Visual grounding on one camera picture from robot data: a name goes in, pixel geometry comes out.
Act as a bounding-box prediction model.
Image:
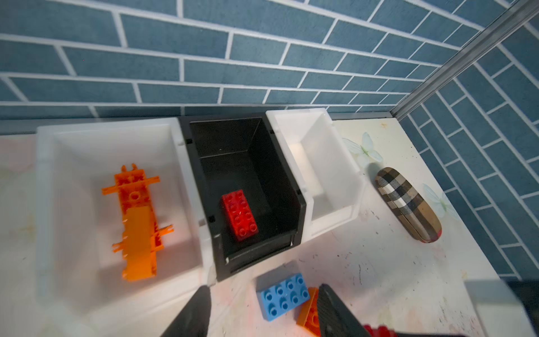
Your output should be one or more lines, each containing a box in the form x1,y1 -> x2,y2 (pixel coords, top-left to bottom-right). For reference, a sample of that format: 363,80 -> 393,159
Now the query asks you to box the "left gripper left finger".
161,285 -> 211,337

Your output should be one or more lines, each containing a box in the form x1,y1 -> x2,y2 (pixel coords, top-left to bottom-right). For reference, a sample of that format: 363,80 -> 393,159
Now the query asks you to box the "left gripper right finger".
317,284 -> 370,337

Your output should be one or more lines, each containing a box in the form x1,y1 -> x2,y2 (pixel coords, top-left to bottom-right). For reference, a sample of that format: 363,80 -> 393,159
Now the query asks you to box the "small red lego piece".
364,324 -> 398,337

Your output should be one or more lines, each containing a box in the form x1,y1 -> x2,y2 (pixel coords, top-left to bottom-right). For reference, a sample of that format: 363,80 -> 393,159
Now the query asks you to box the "orange lego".
296,287 -> 321,336
122,206 -> 157,282

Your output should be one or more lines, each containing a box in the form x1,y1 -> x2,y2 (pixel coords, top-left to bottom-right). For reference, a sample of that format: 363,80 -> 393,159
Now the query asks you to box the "orange long lego chassis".
102,164 -> 173,282

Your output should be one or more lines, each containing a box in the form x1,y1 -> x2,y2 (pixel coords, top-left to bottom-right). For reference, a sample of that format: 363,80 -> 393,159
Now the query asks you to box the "blue lego near bins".
256,273 -> 310,322

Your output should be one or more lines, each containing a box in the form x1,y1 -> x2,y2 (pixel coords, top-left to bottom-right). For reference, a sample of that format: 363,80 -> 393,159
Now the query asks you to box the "left white bin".
35,118 -> 216,330

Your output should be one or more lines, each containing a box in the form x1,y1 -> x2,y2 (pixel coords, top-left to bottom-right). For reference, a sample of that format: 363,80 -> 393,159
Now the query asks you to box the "white bin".
266,108 -> 367,243
35,118 -> 216,330

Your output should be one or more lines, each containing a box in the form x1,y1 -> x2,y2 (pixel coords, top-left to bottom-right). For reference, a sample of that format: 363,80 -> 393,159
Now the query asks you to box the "right white bin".
266,108 -> 367,243

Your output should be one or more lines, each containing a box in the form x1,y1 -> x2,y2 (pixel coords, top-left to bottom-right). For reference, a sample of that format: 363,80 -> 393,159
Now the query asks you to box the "plaid glasses case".
375,167 -> 442,244

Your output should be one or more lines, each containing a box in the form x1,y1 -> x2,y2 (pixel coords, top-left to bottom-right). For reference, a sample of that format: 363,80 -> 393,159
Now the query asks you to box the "black middle bin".
179,113 -> 307,282

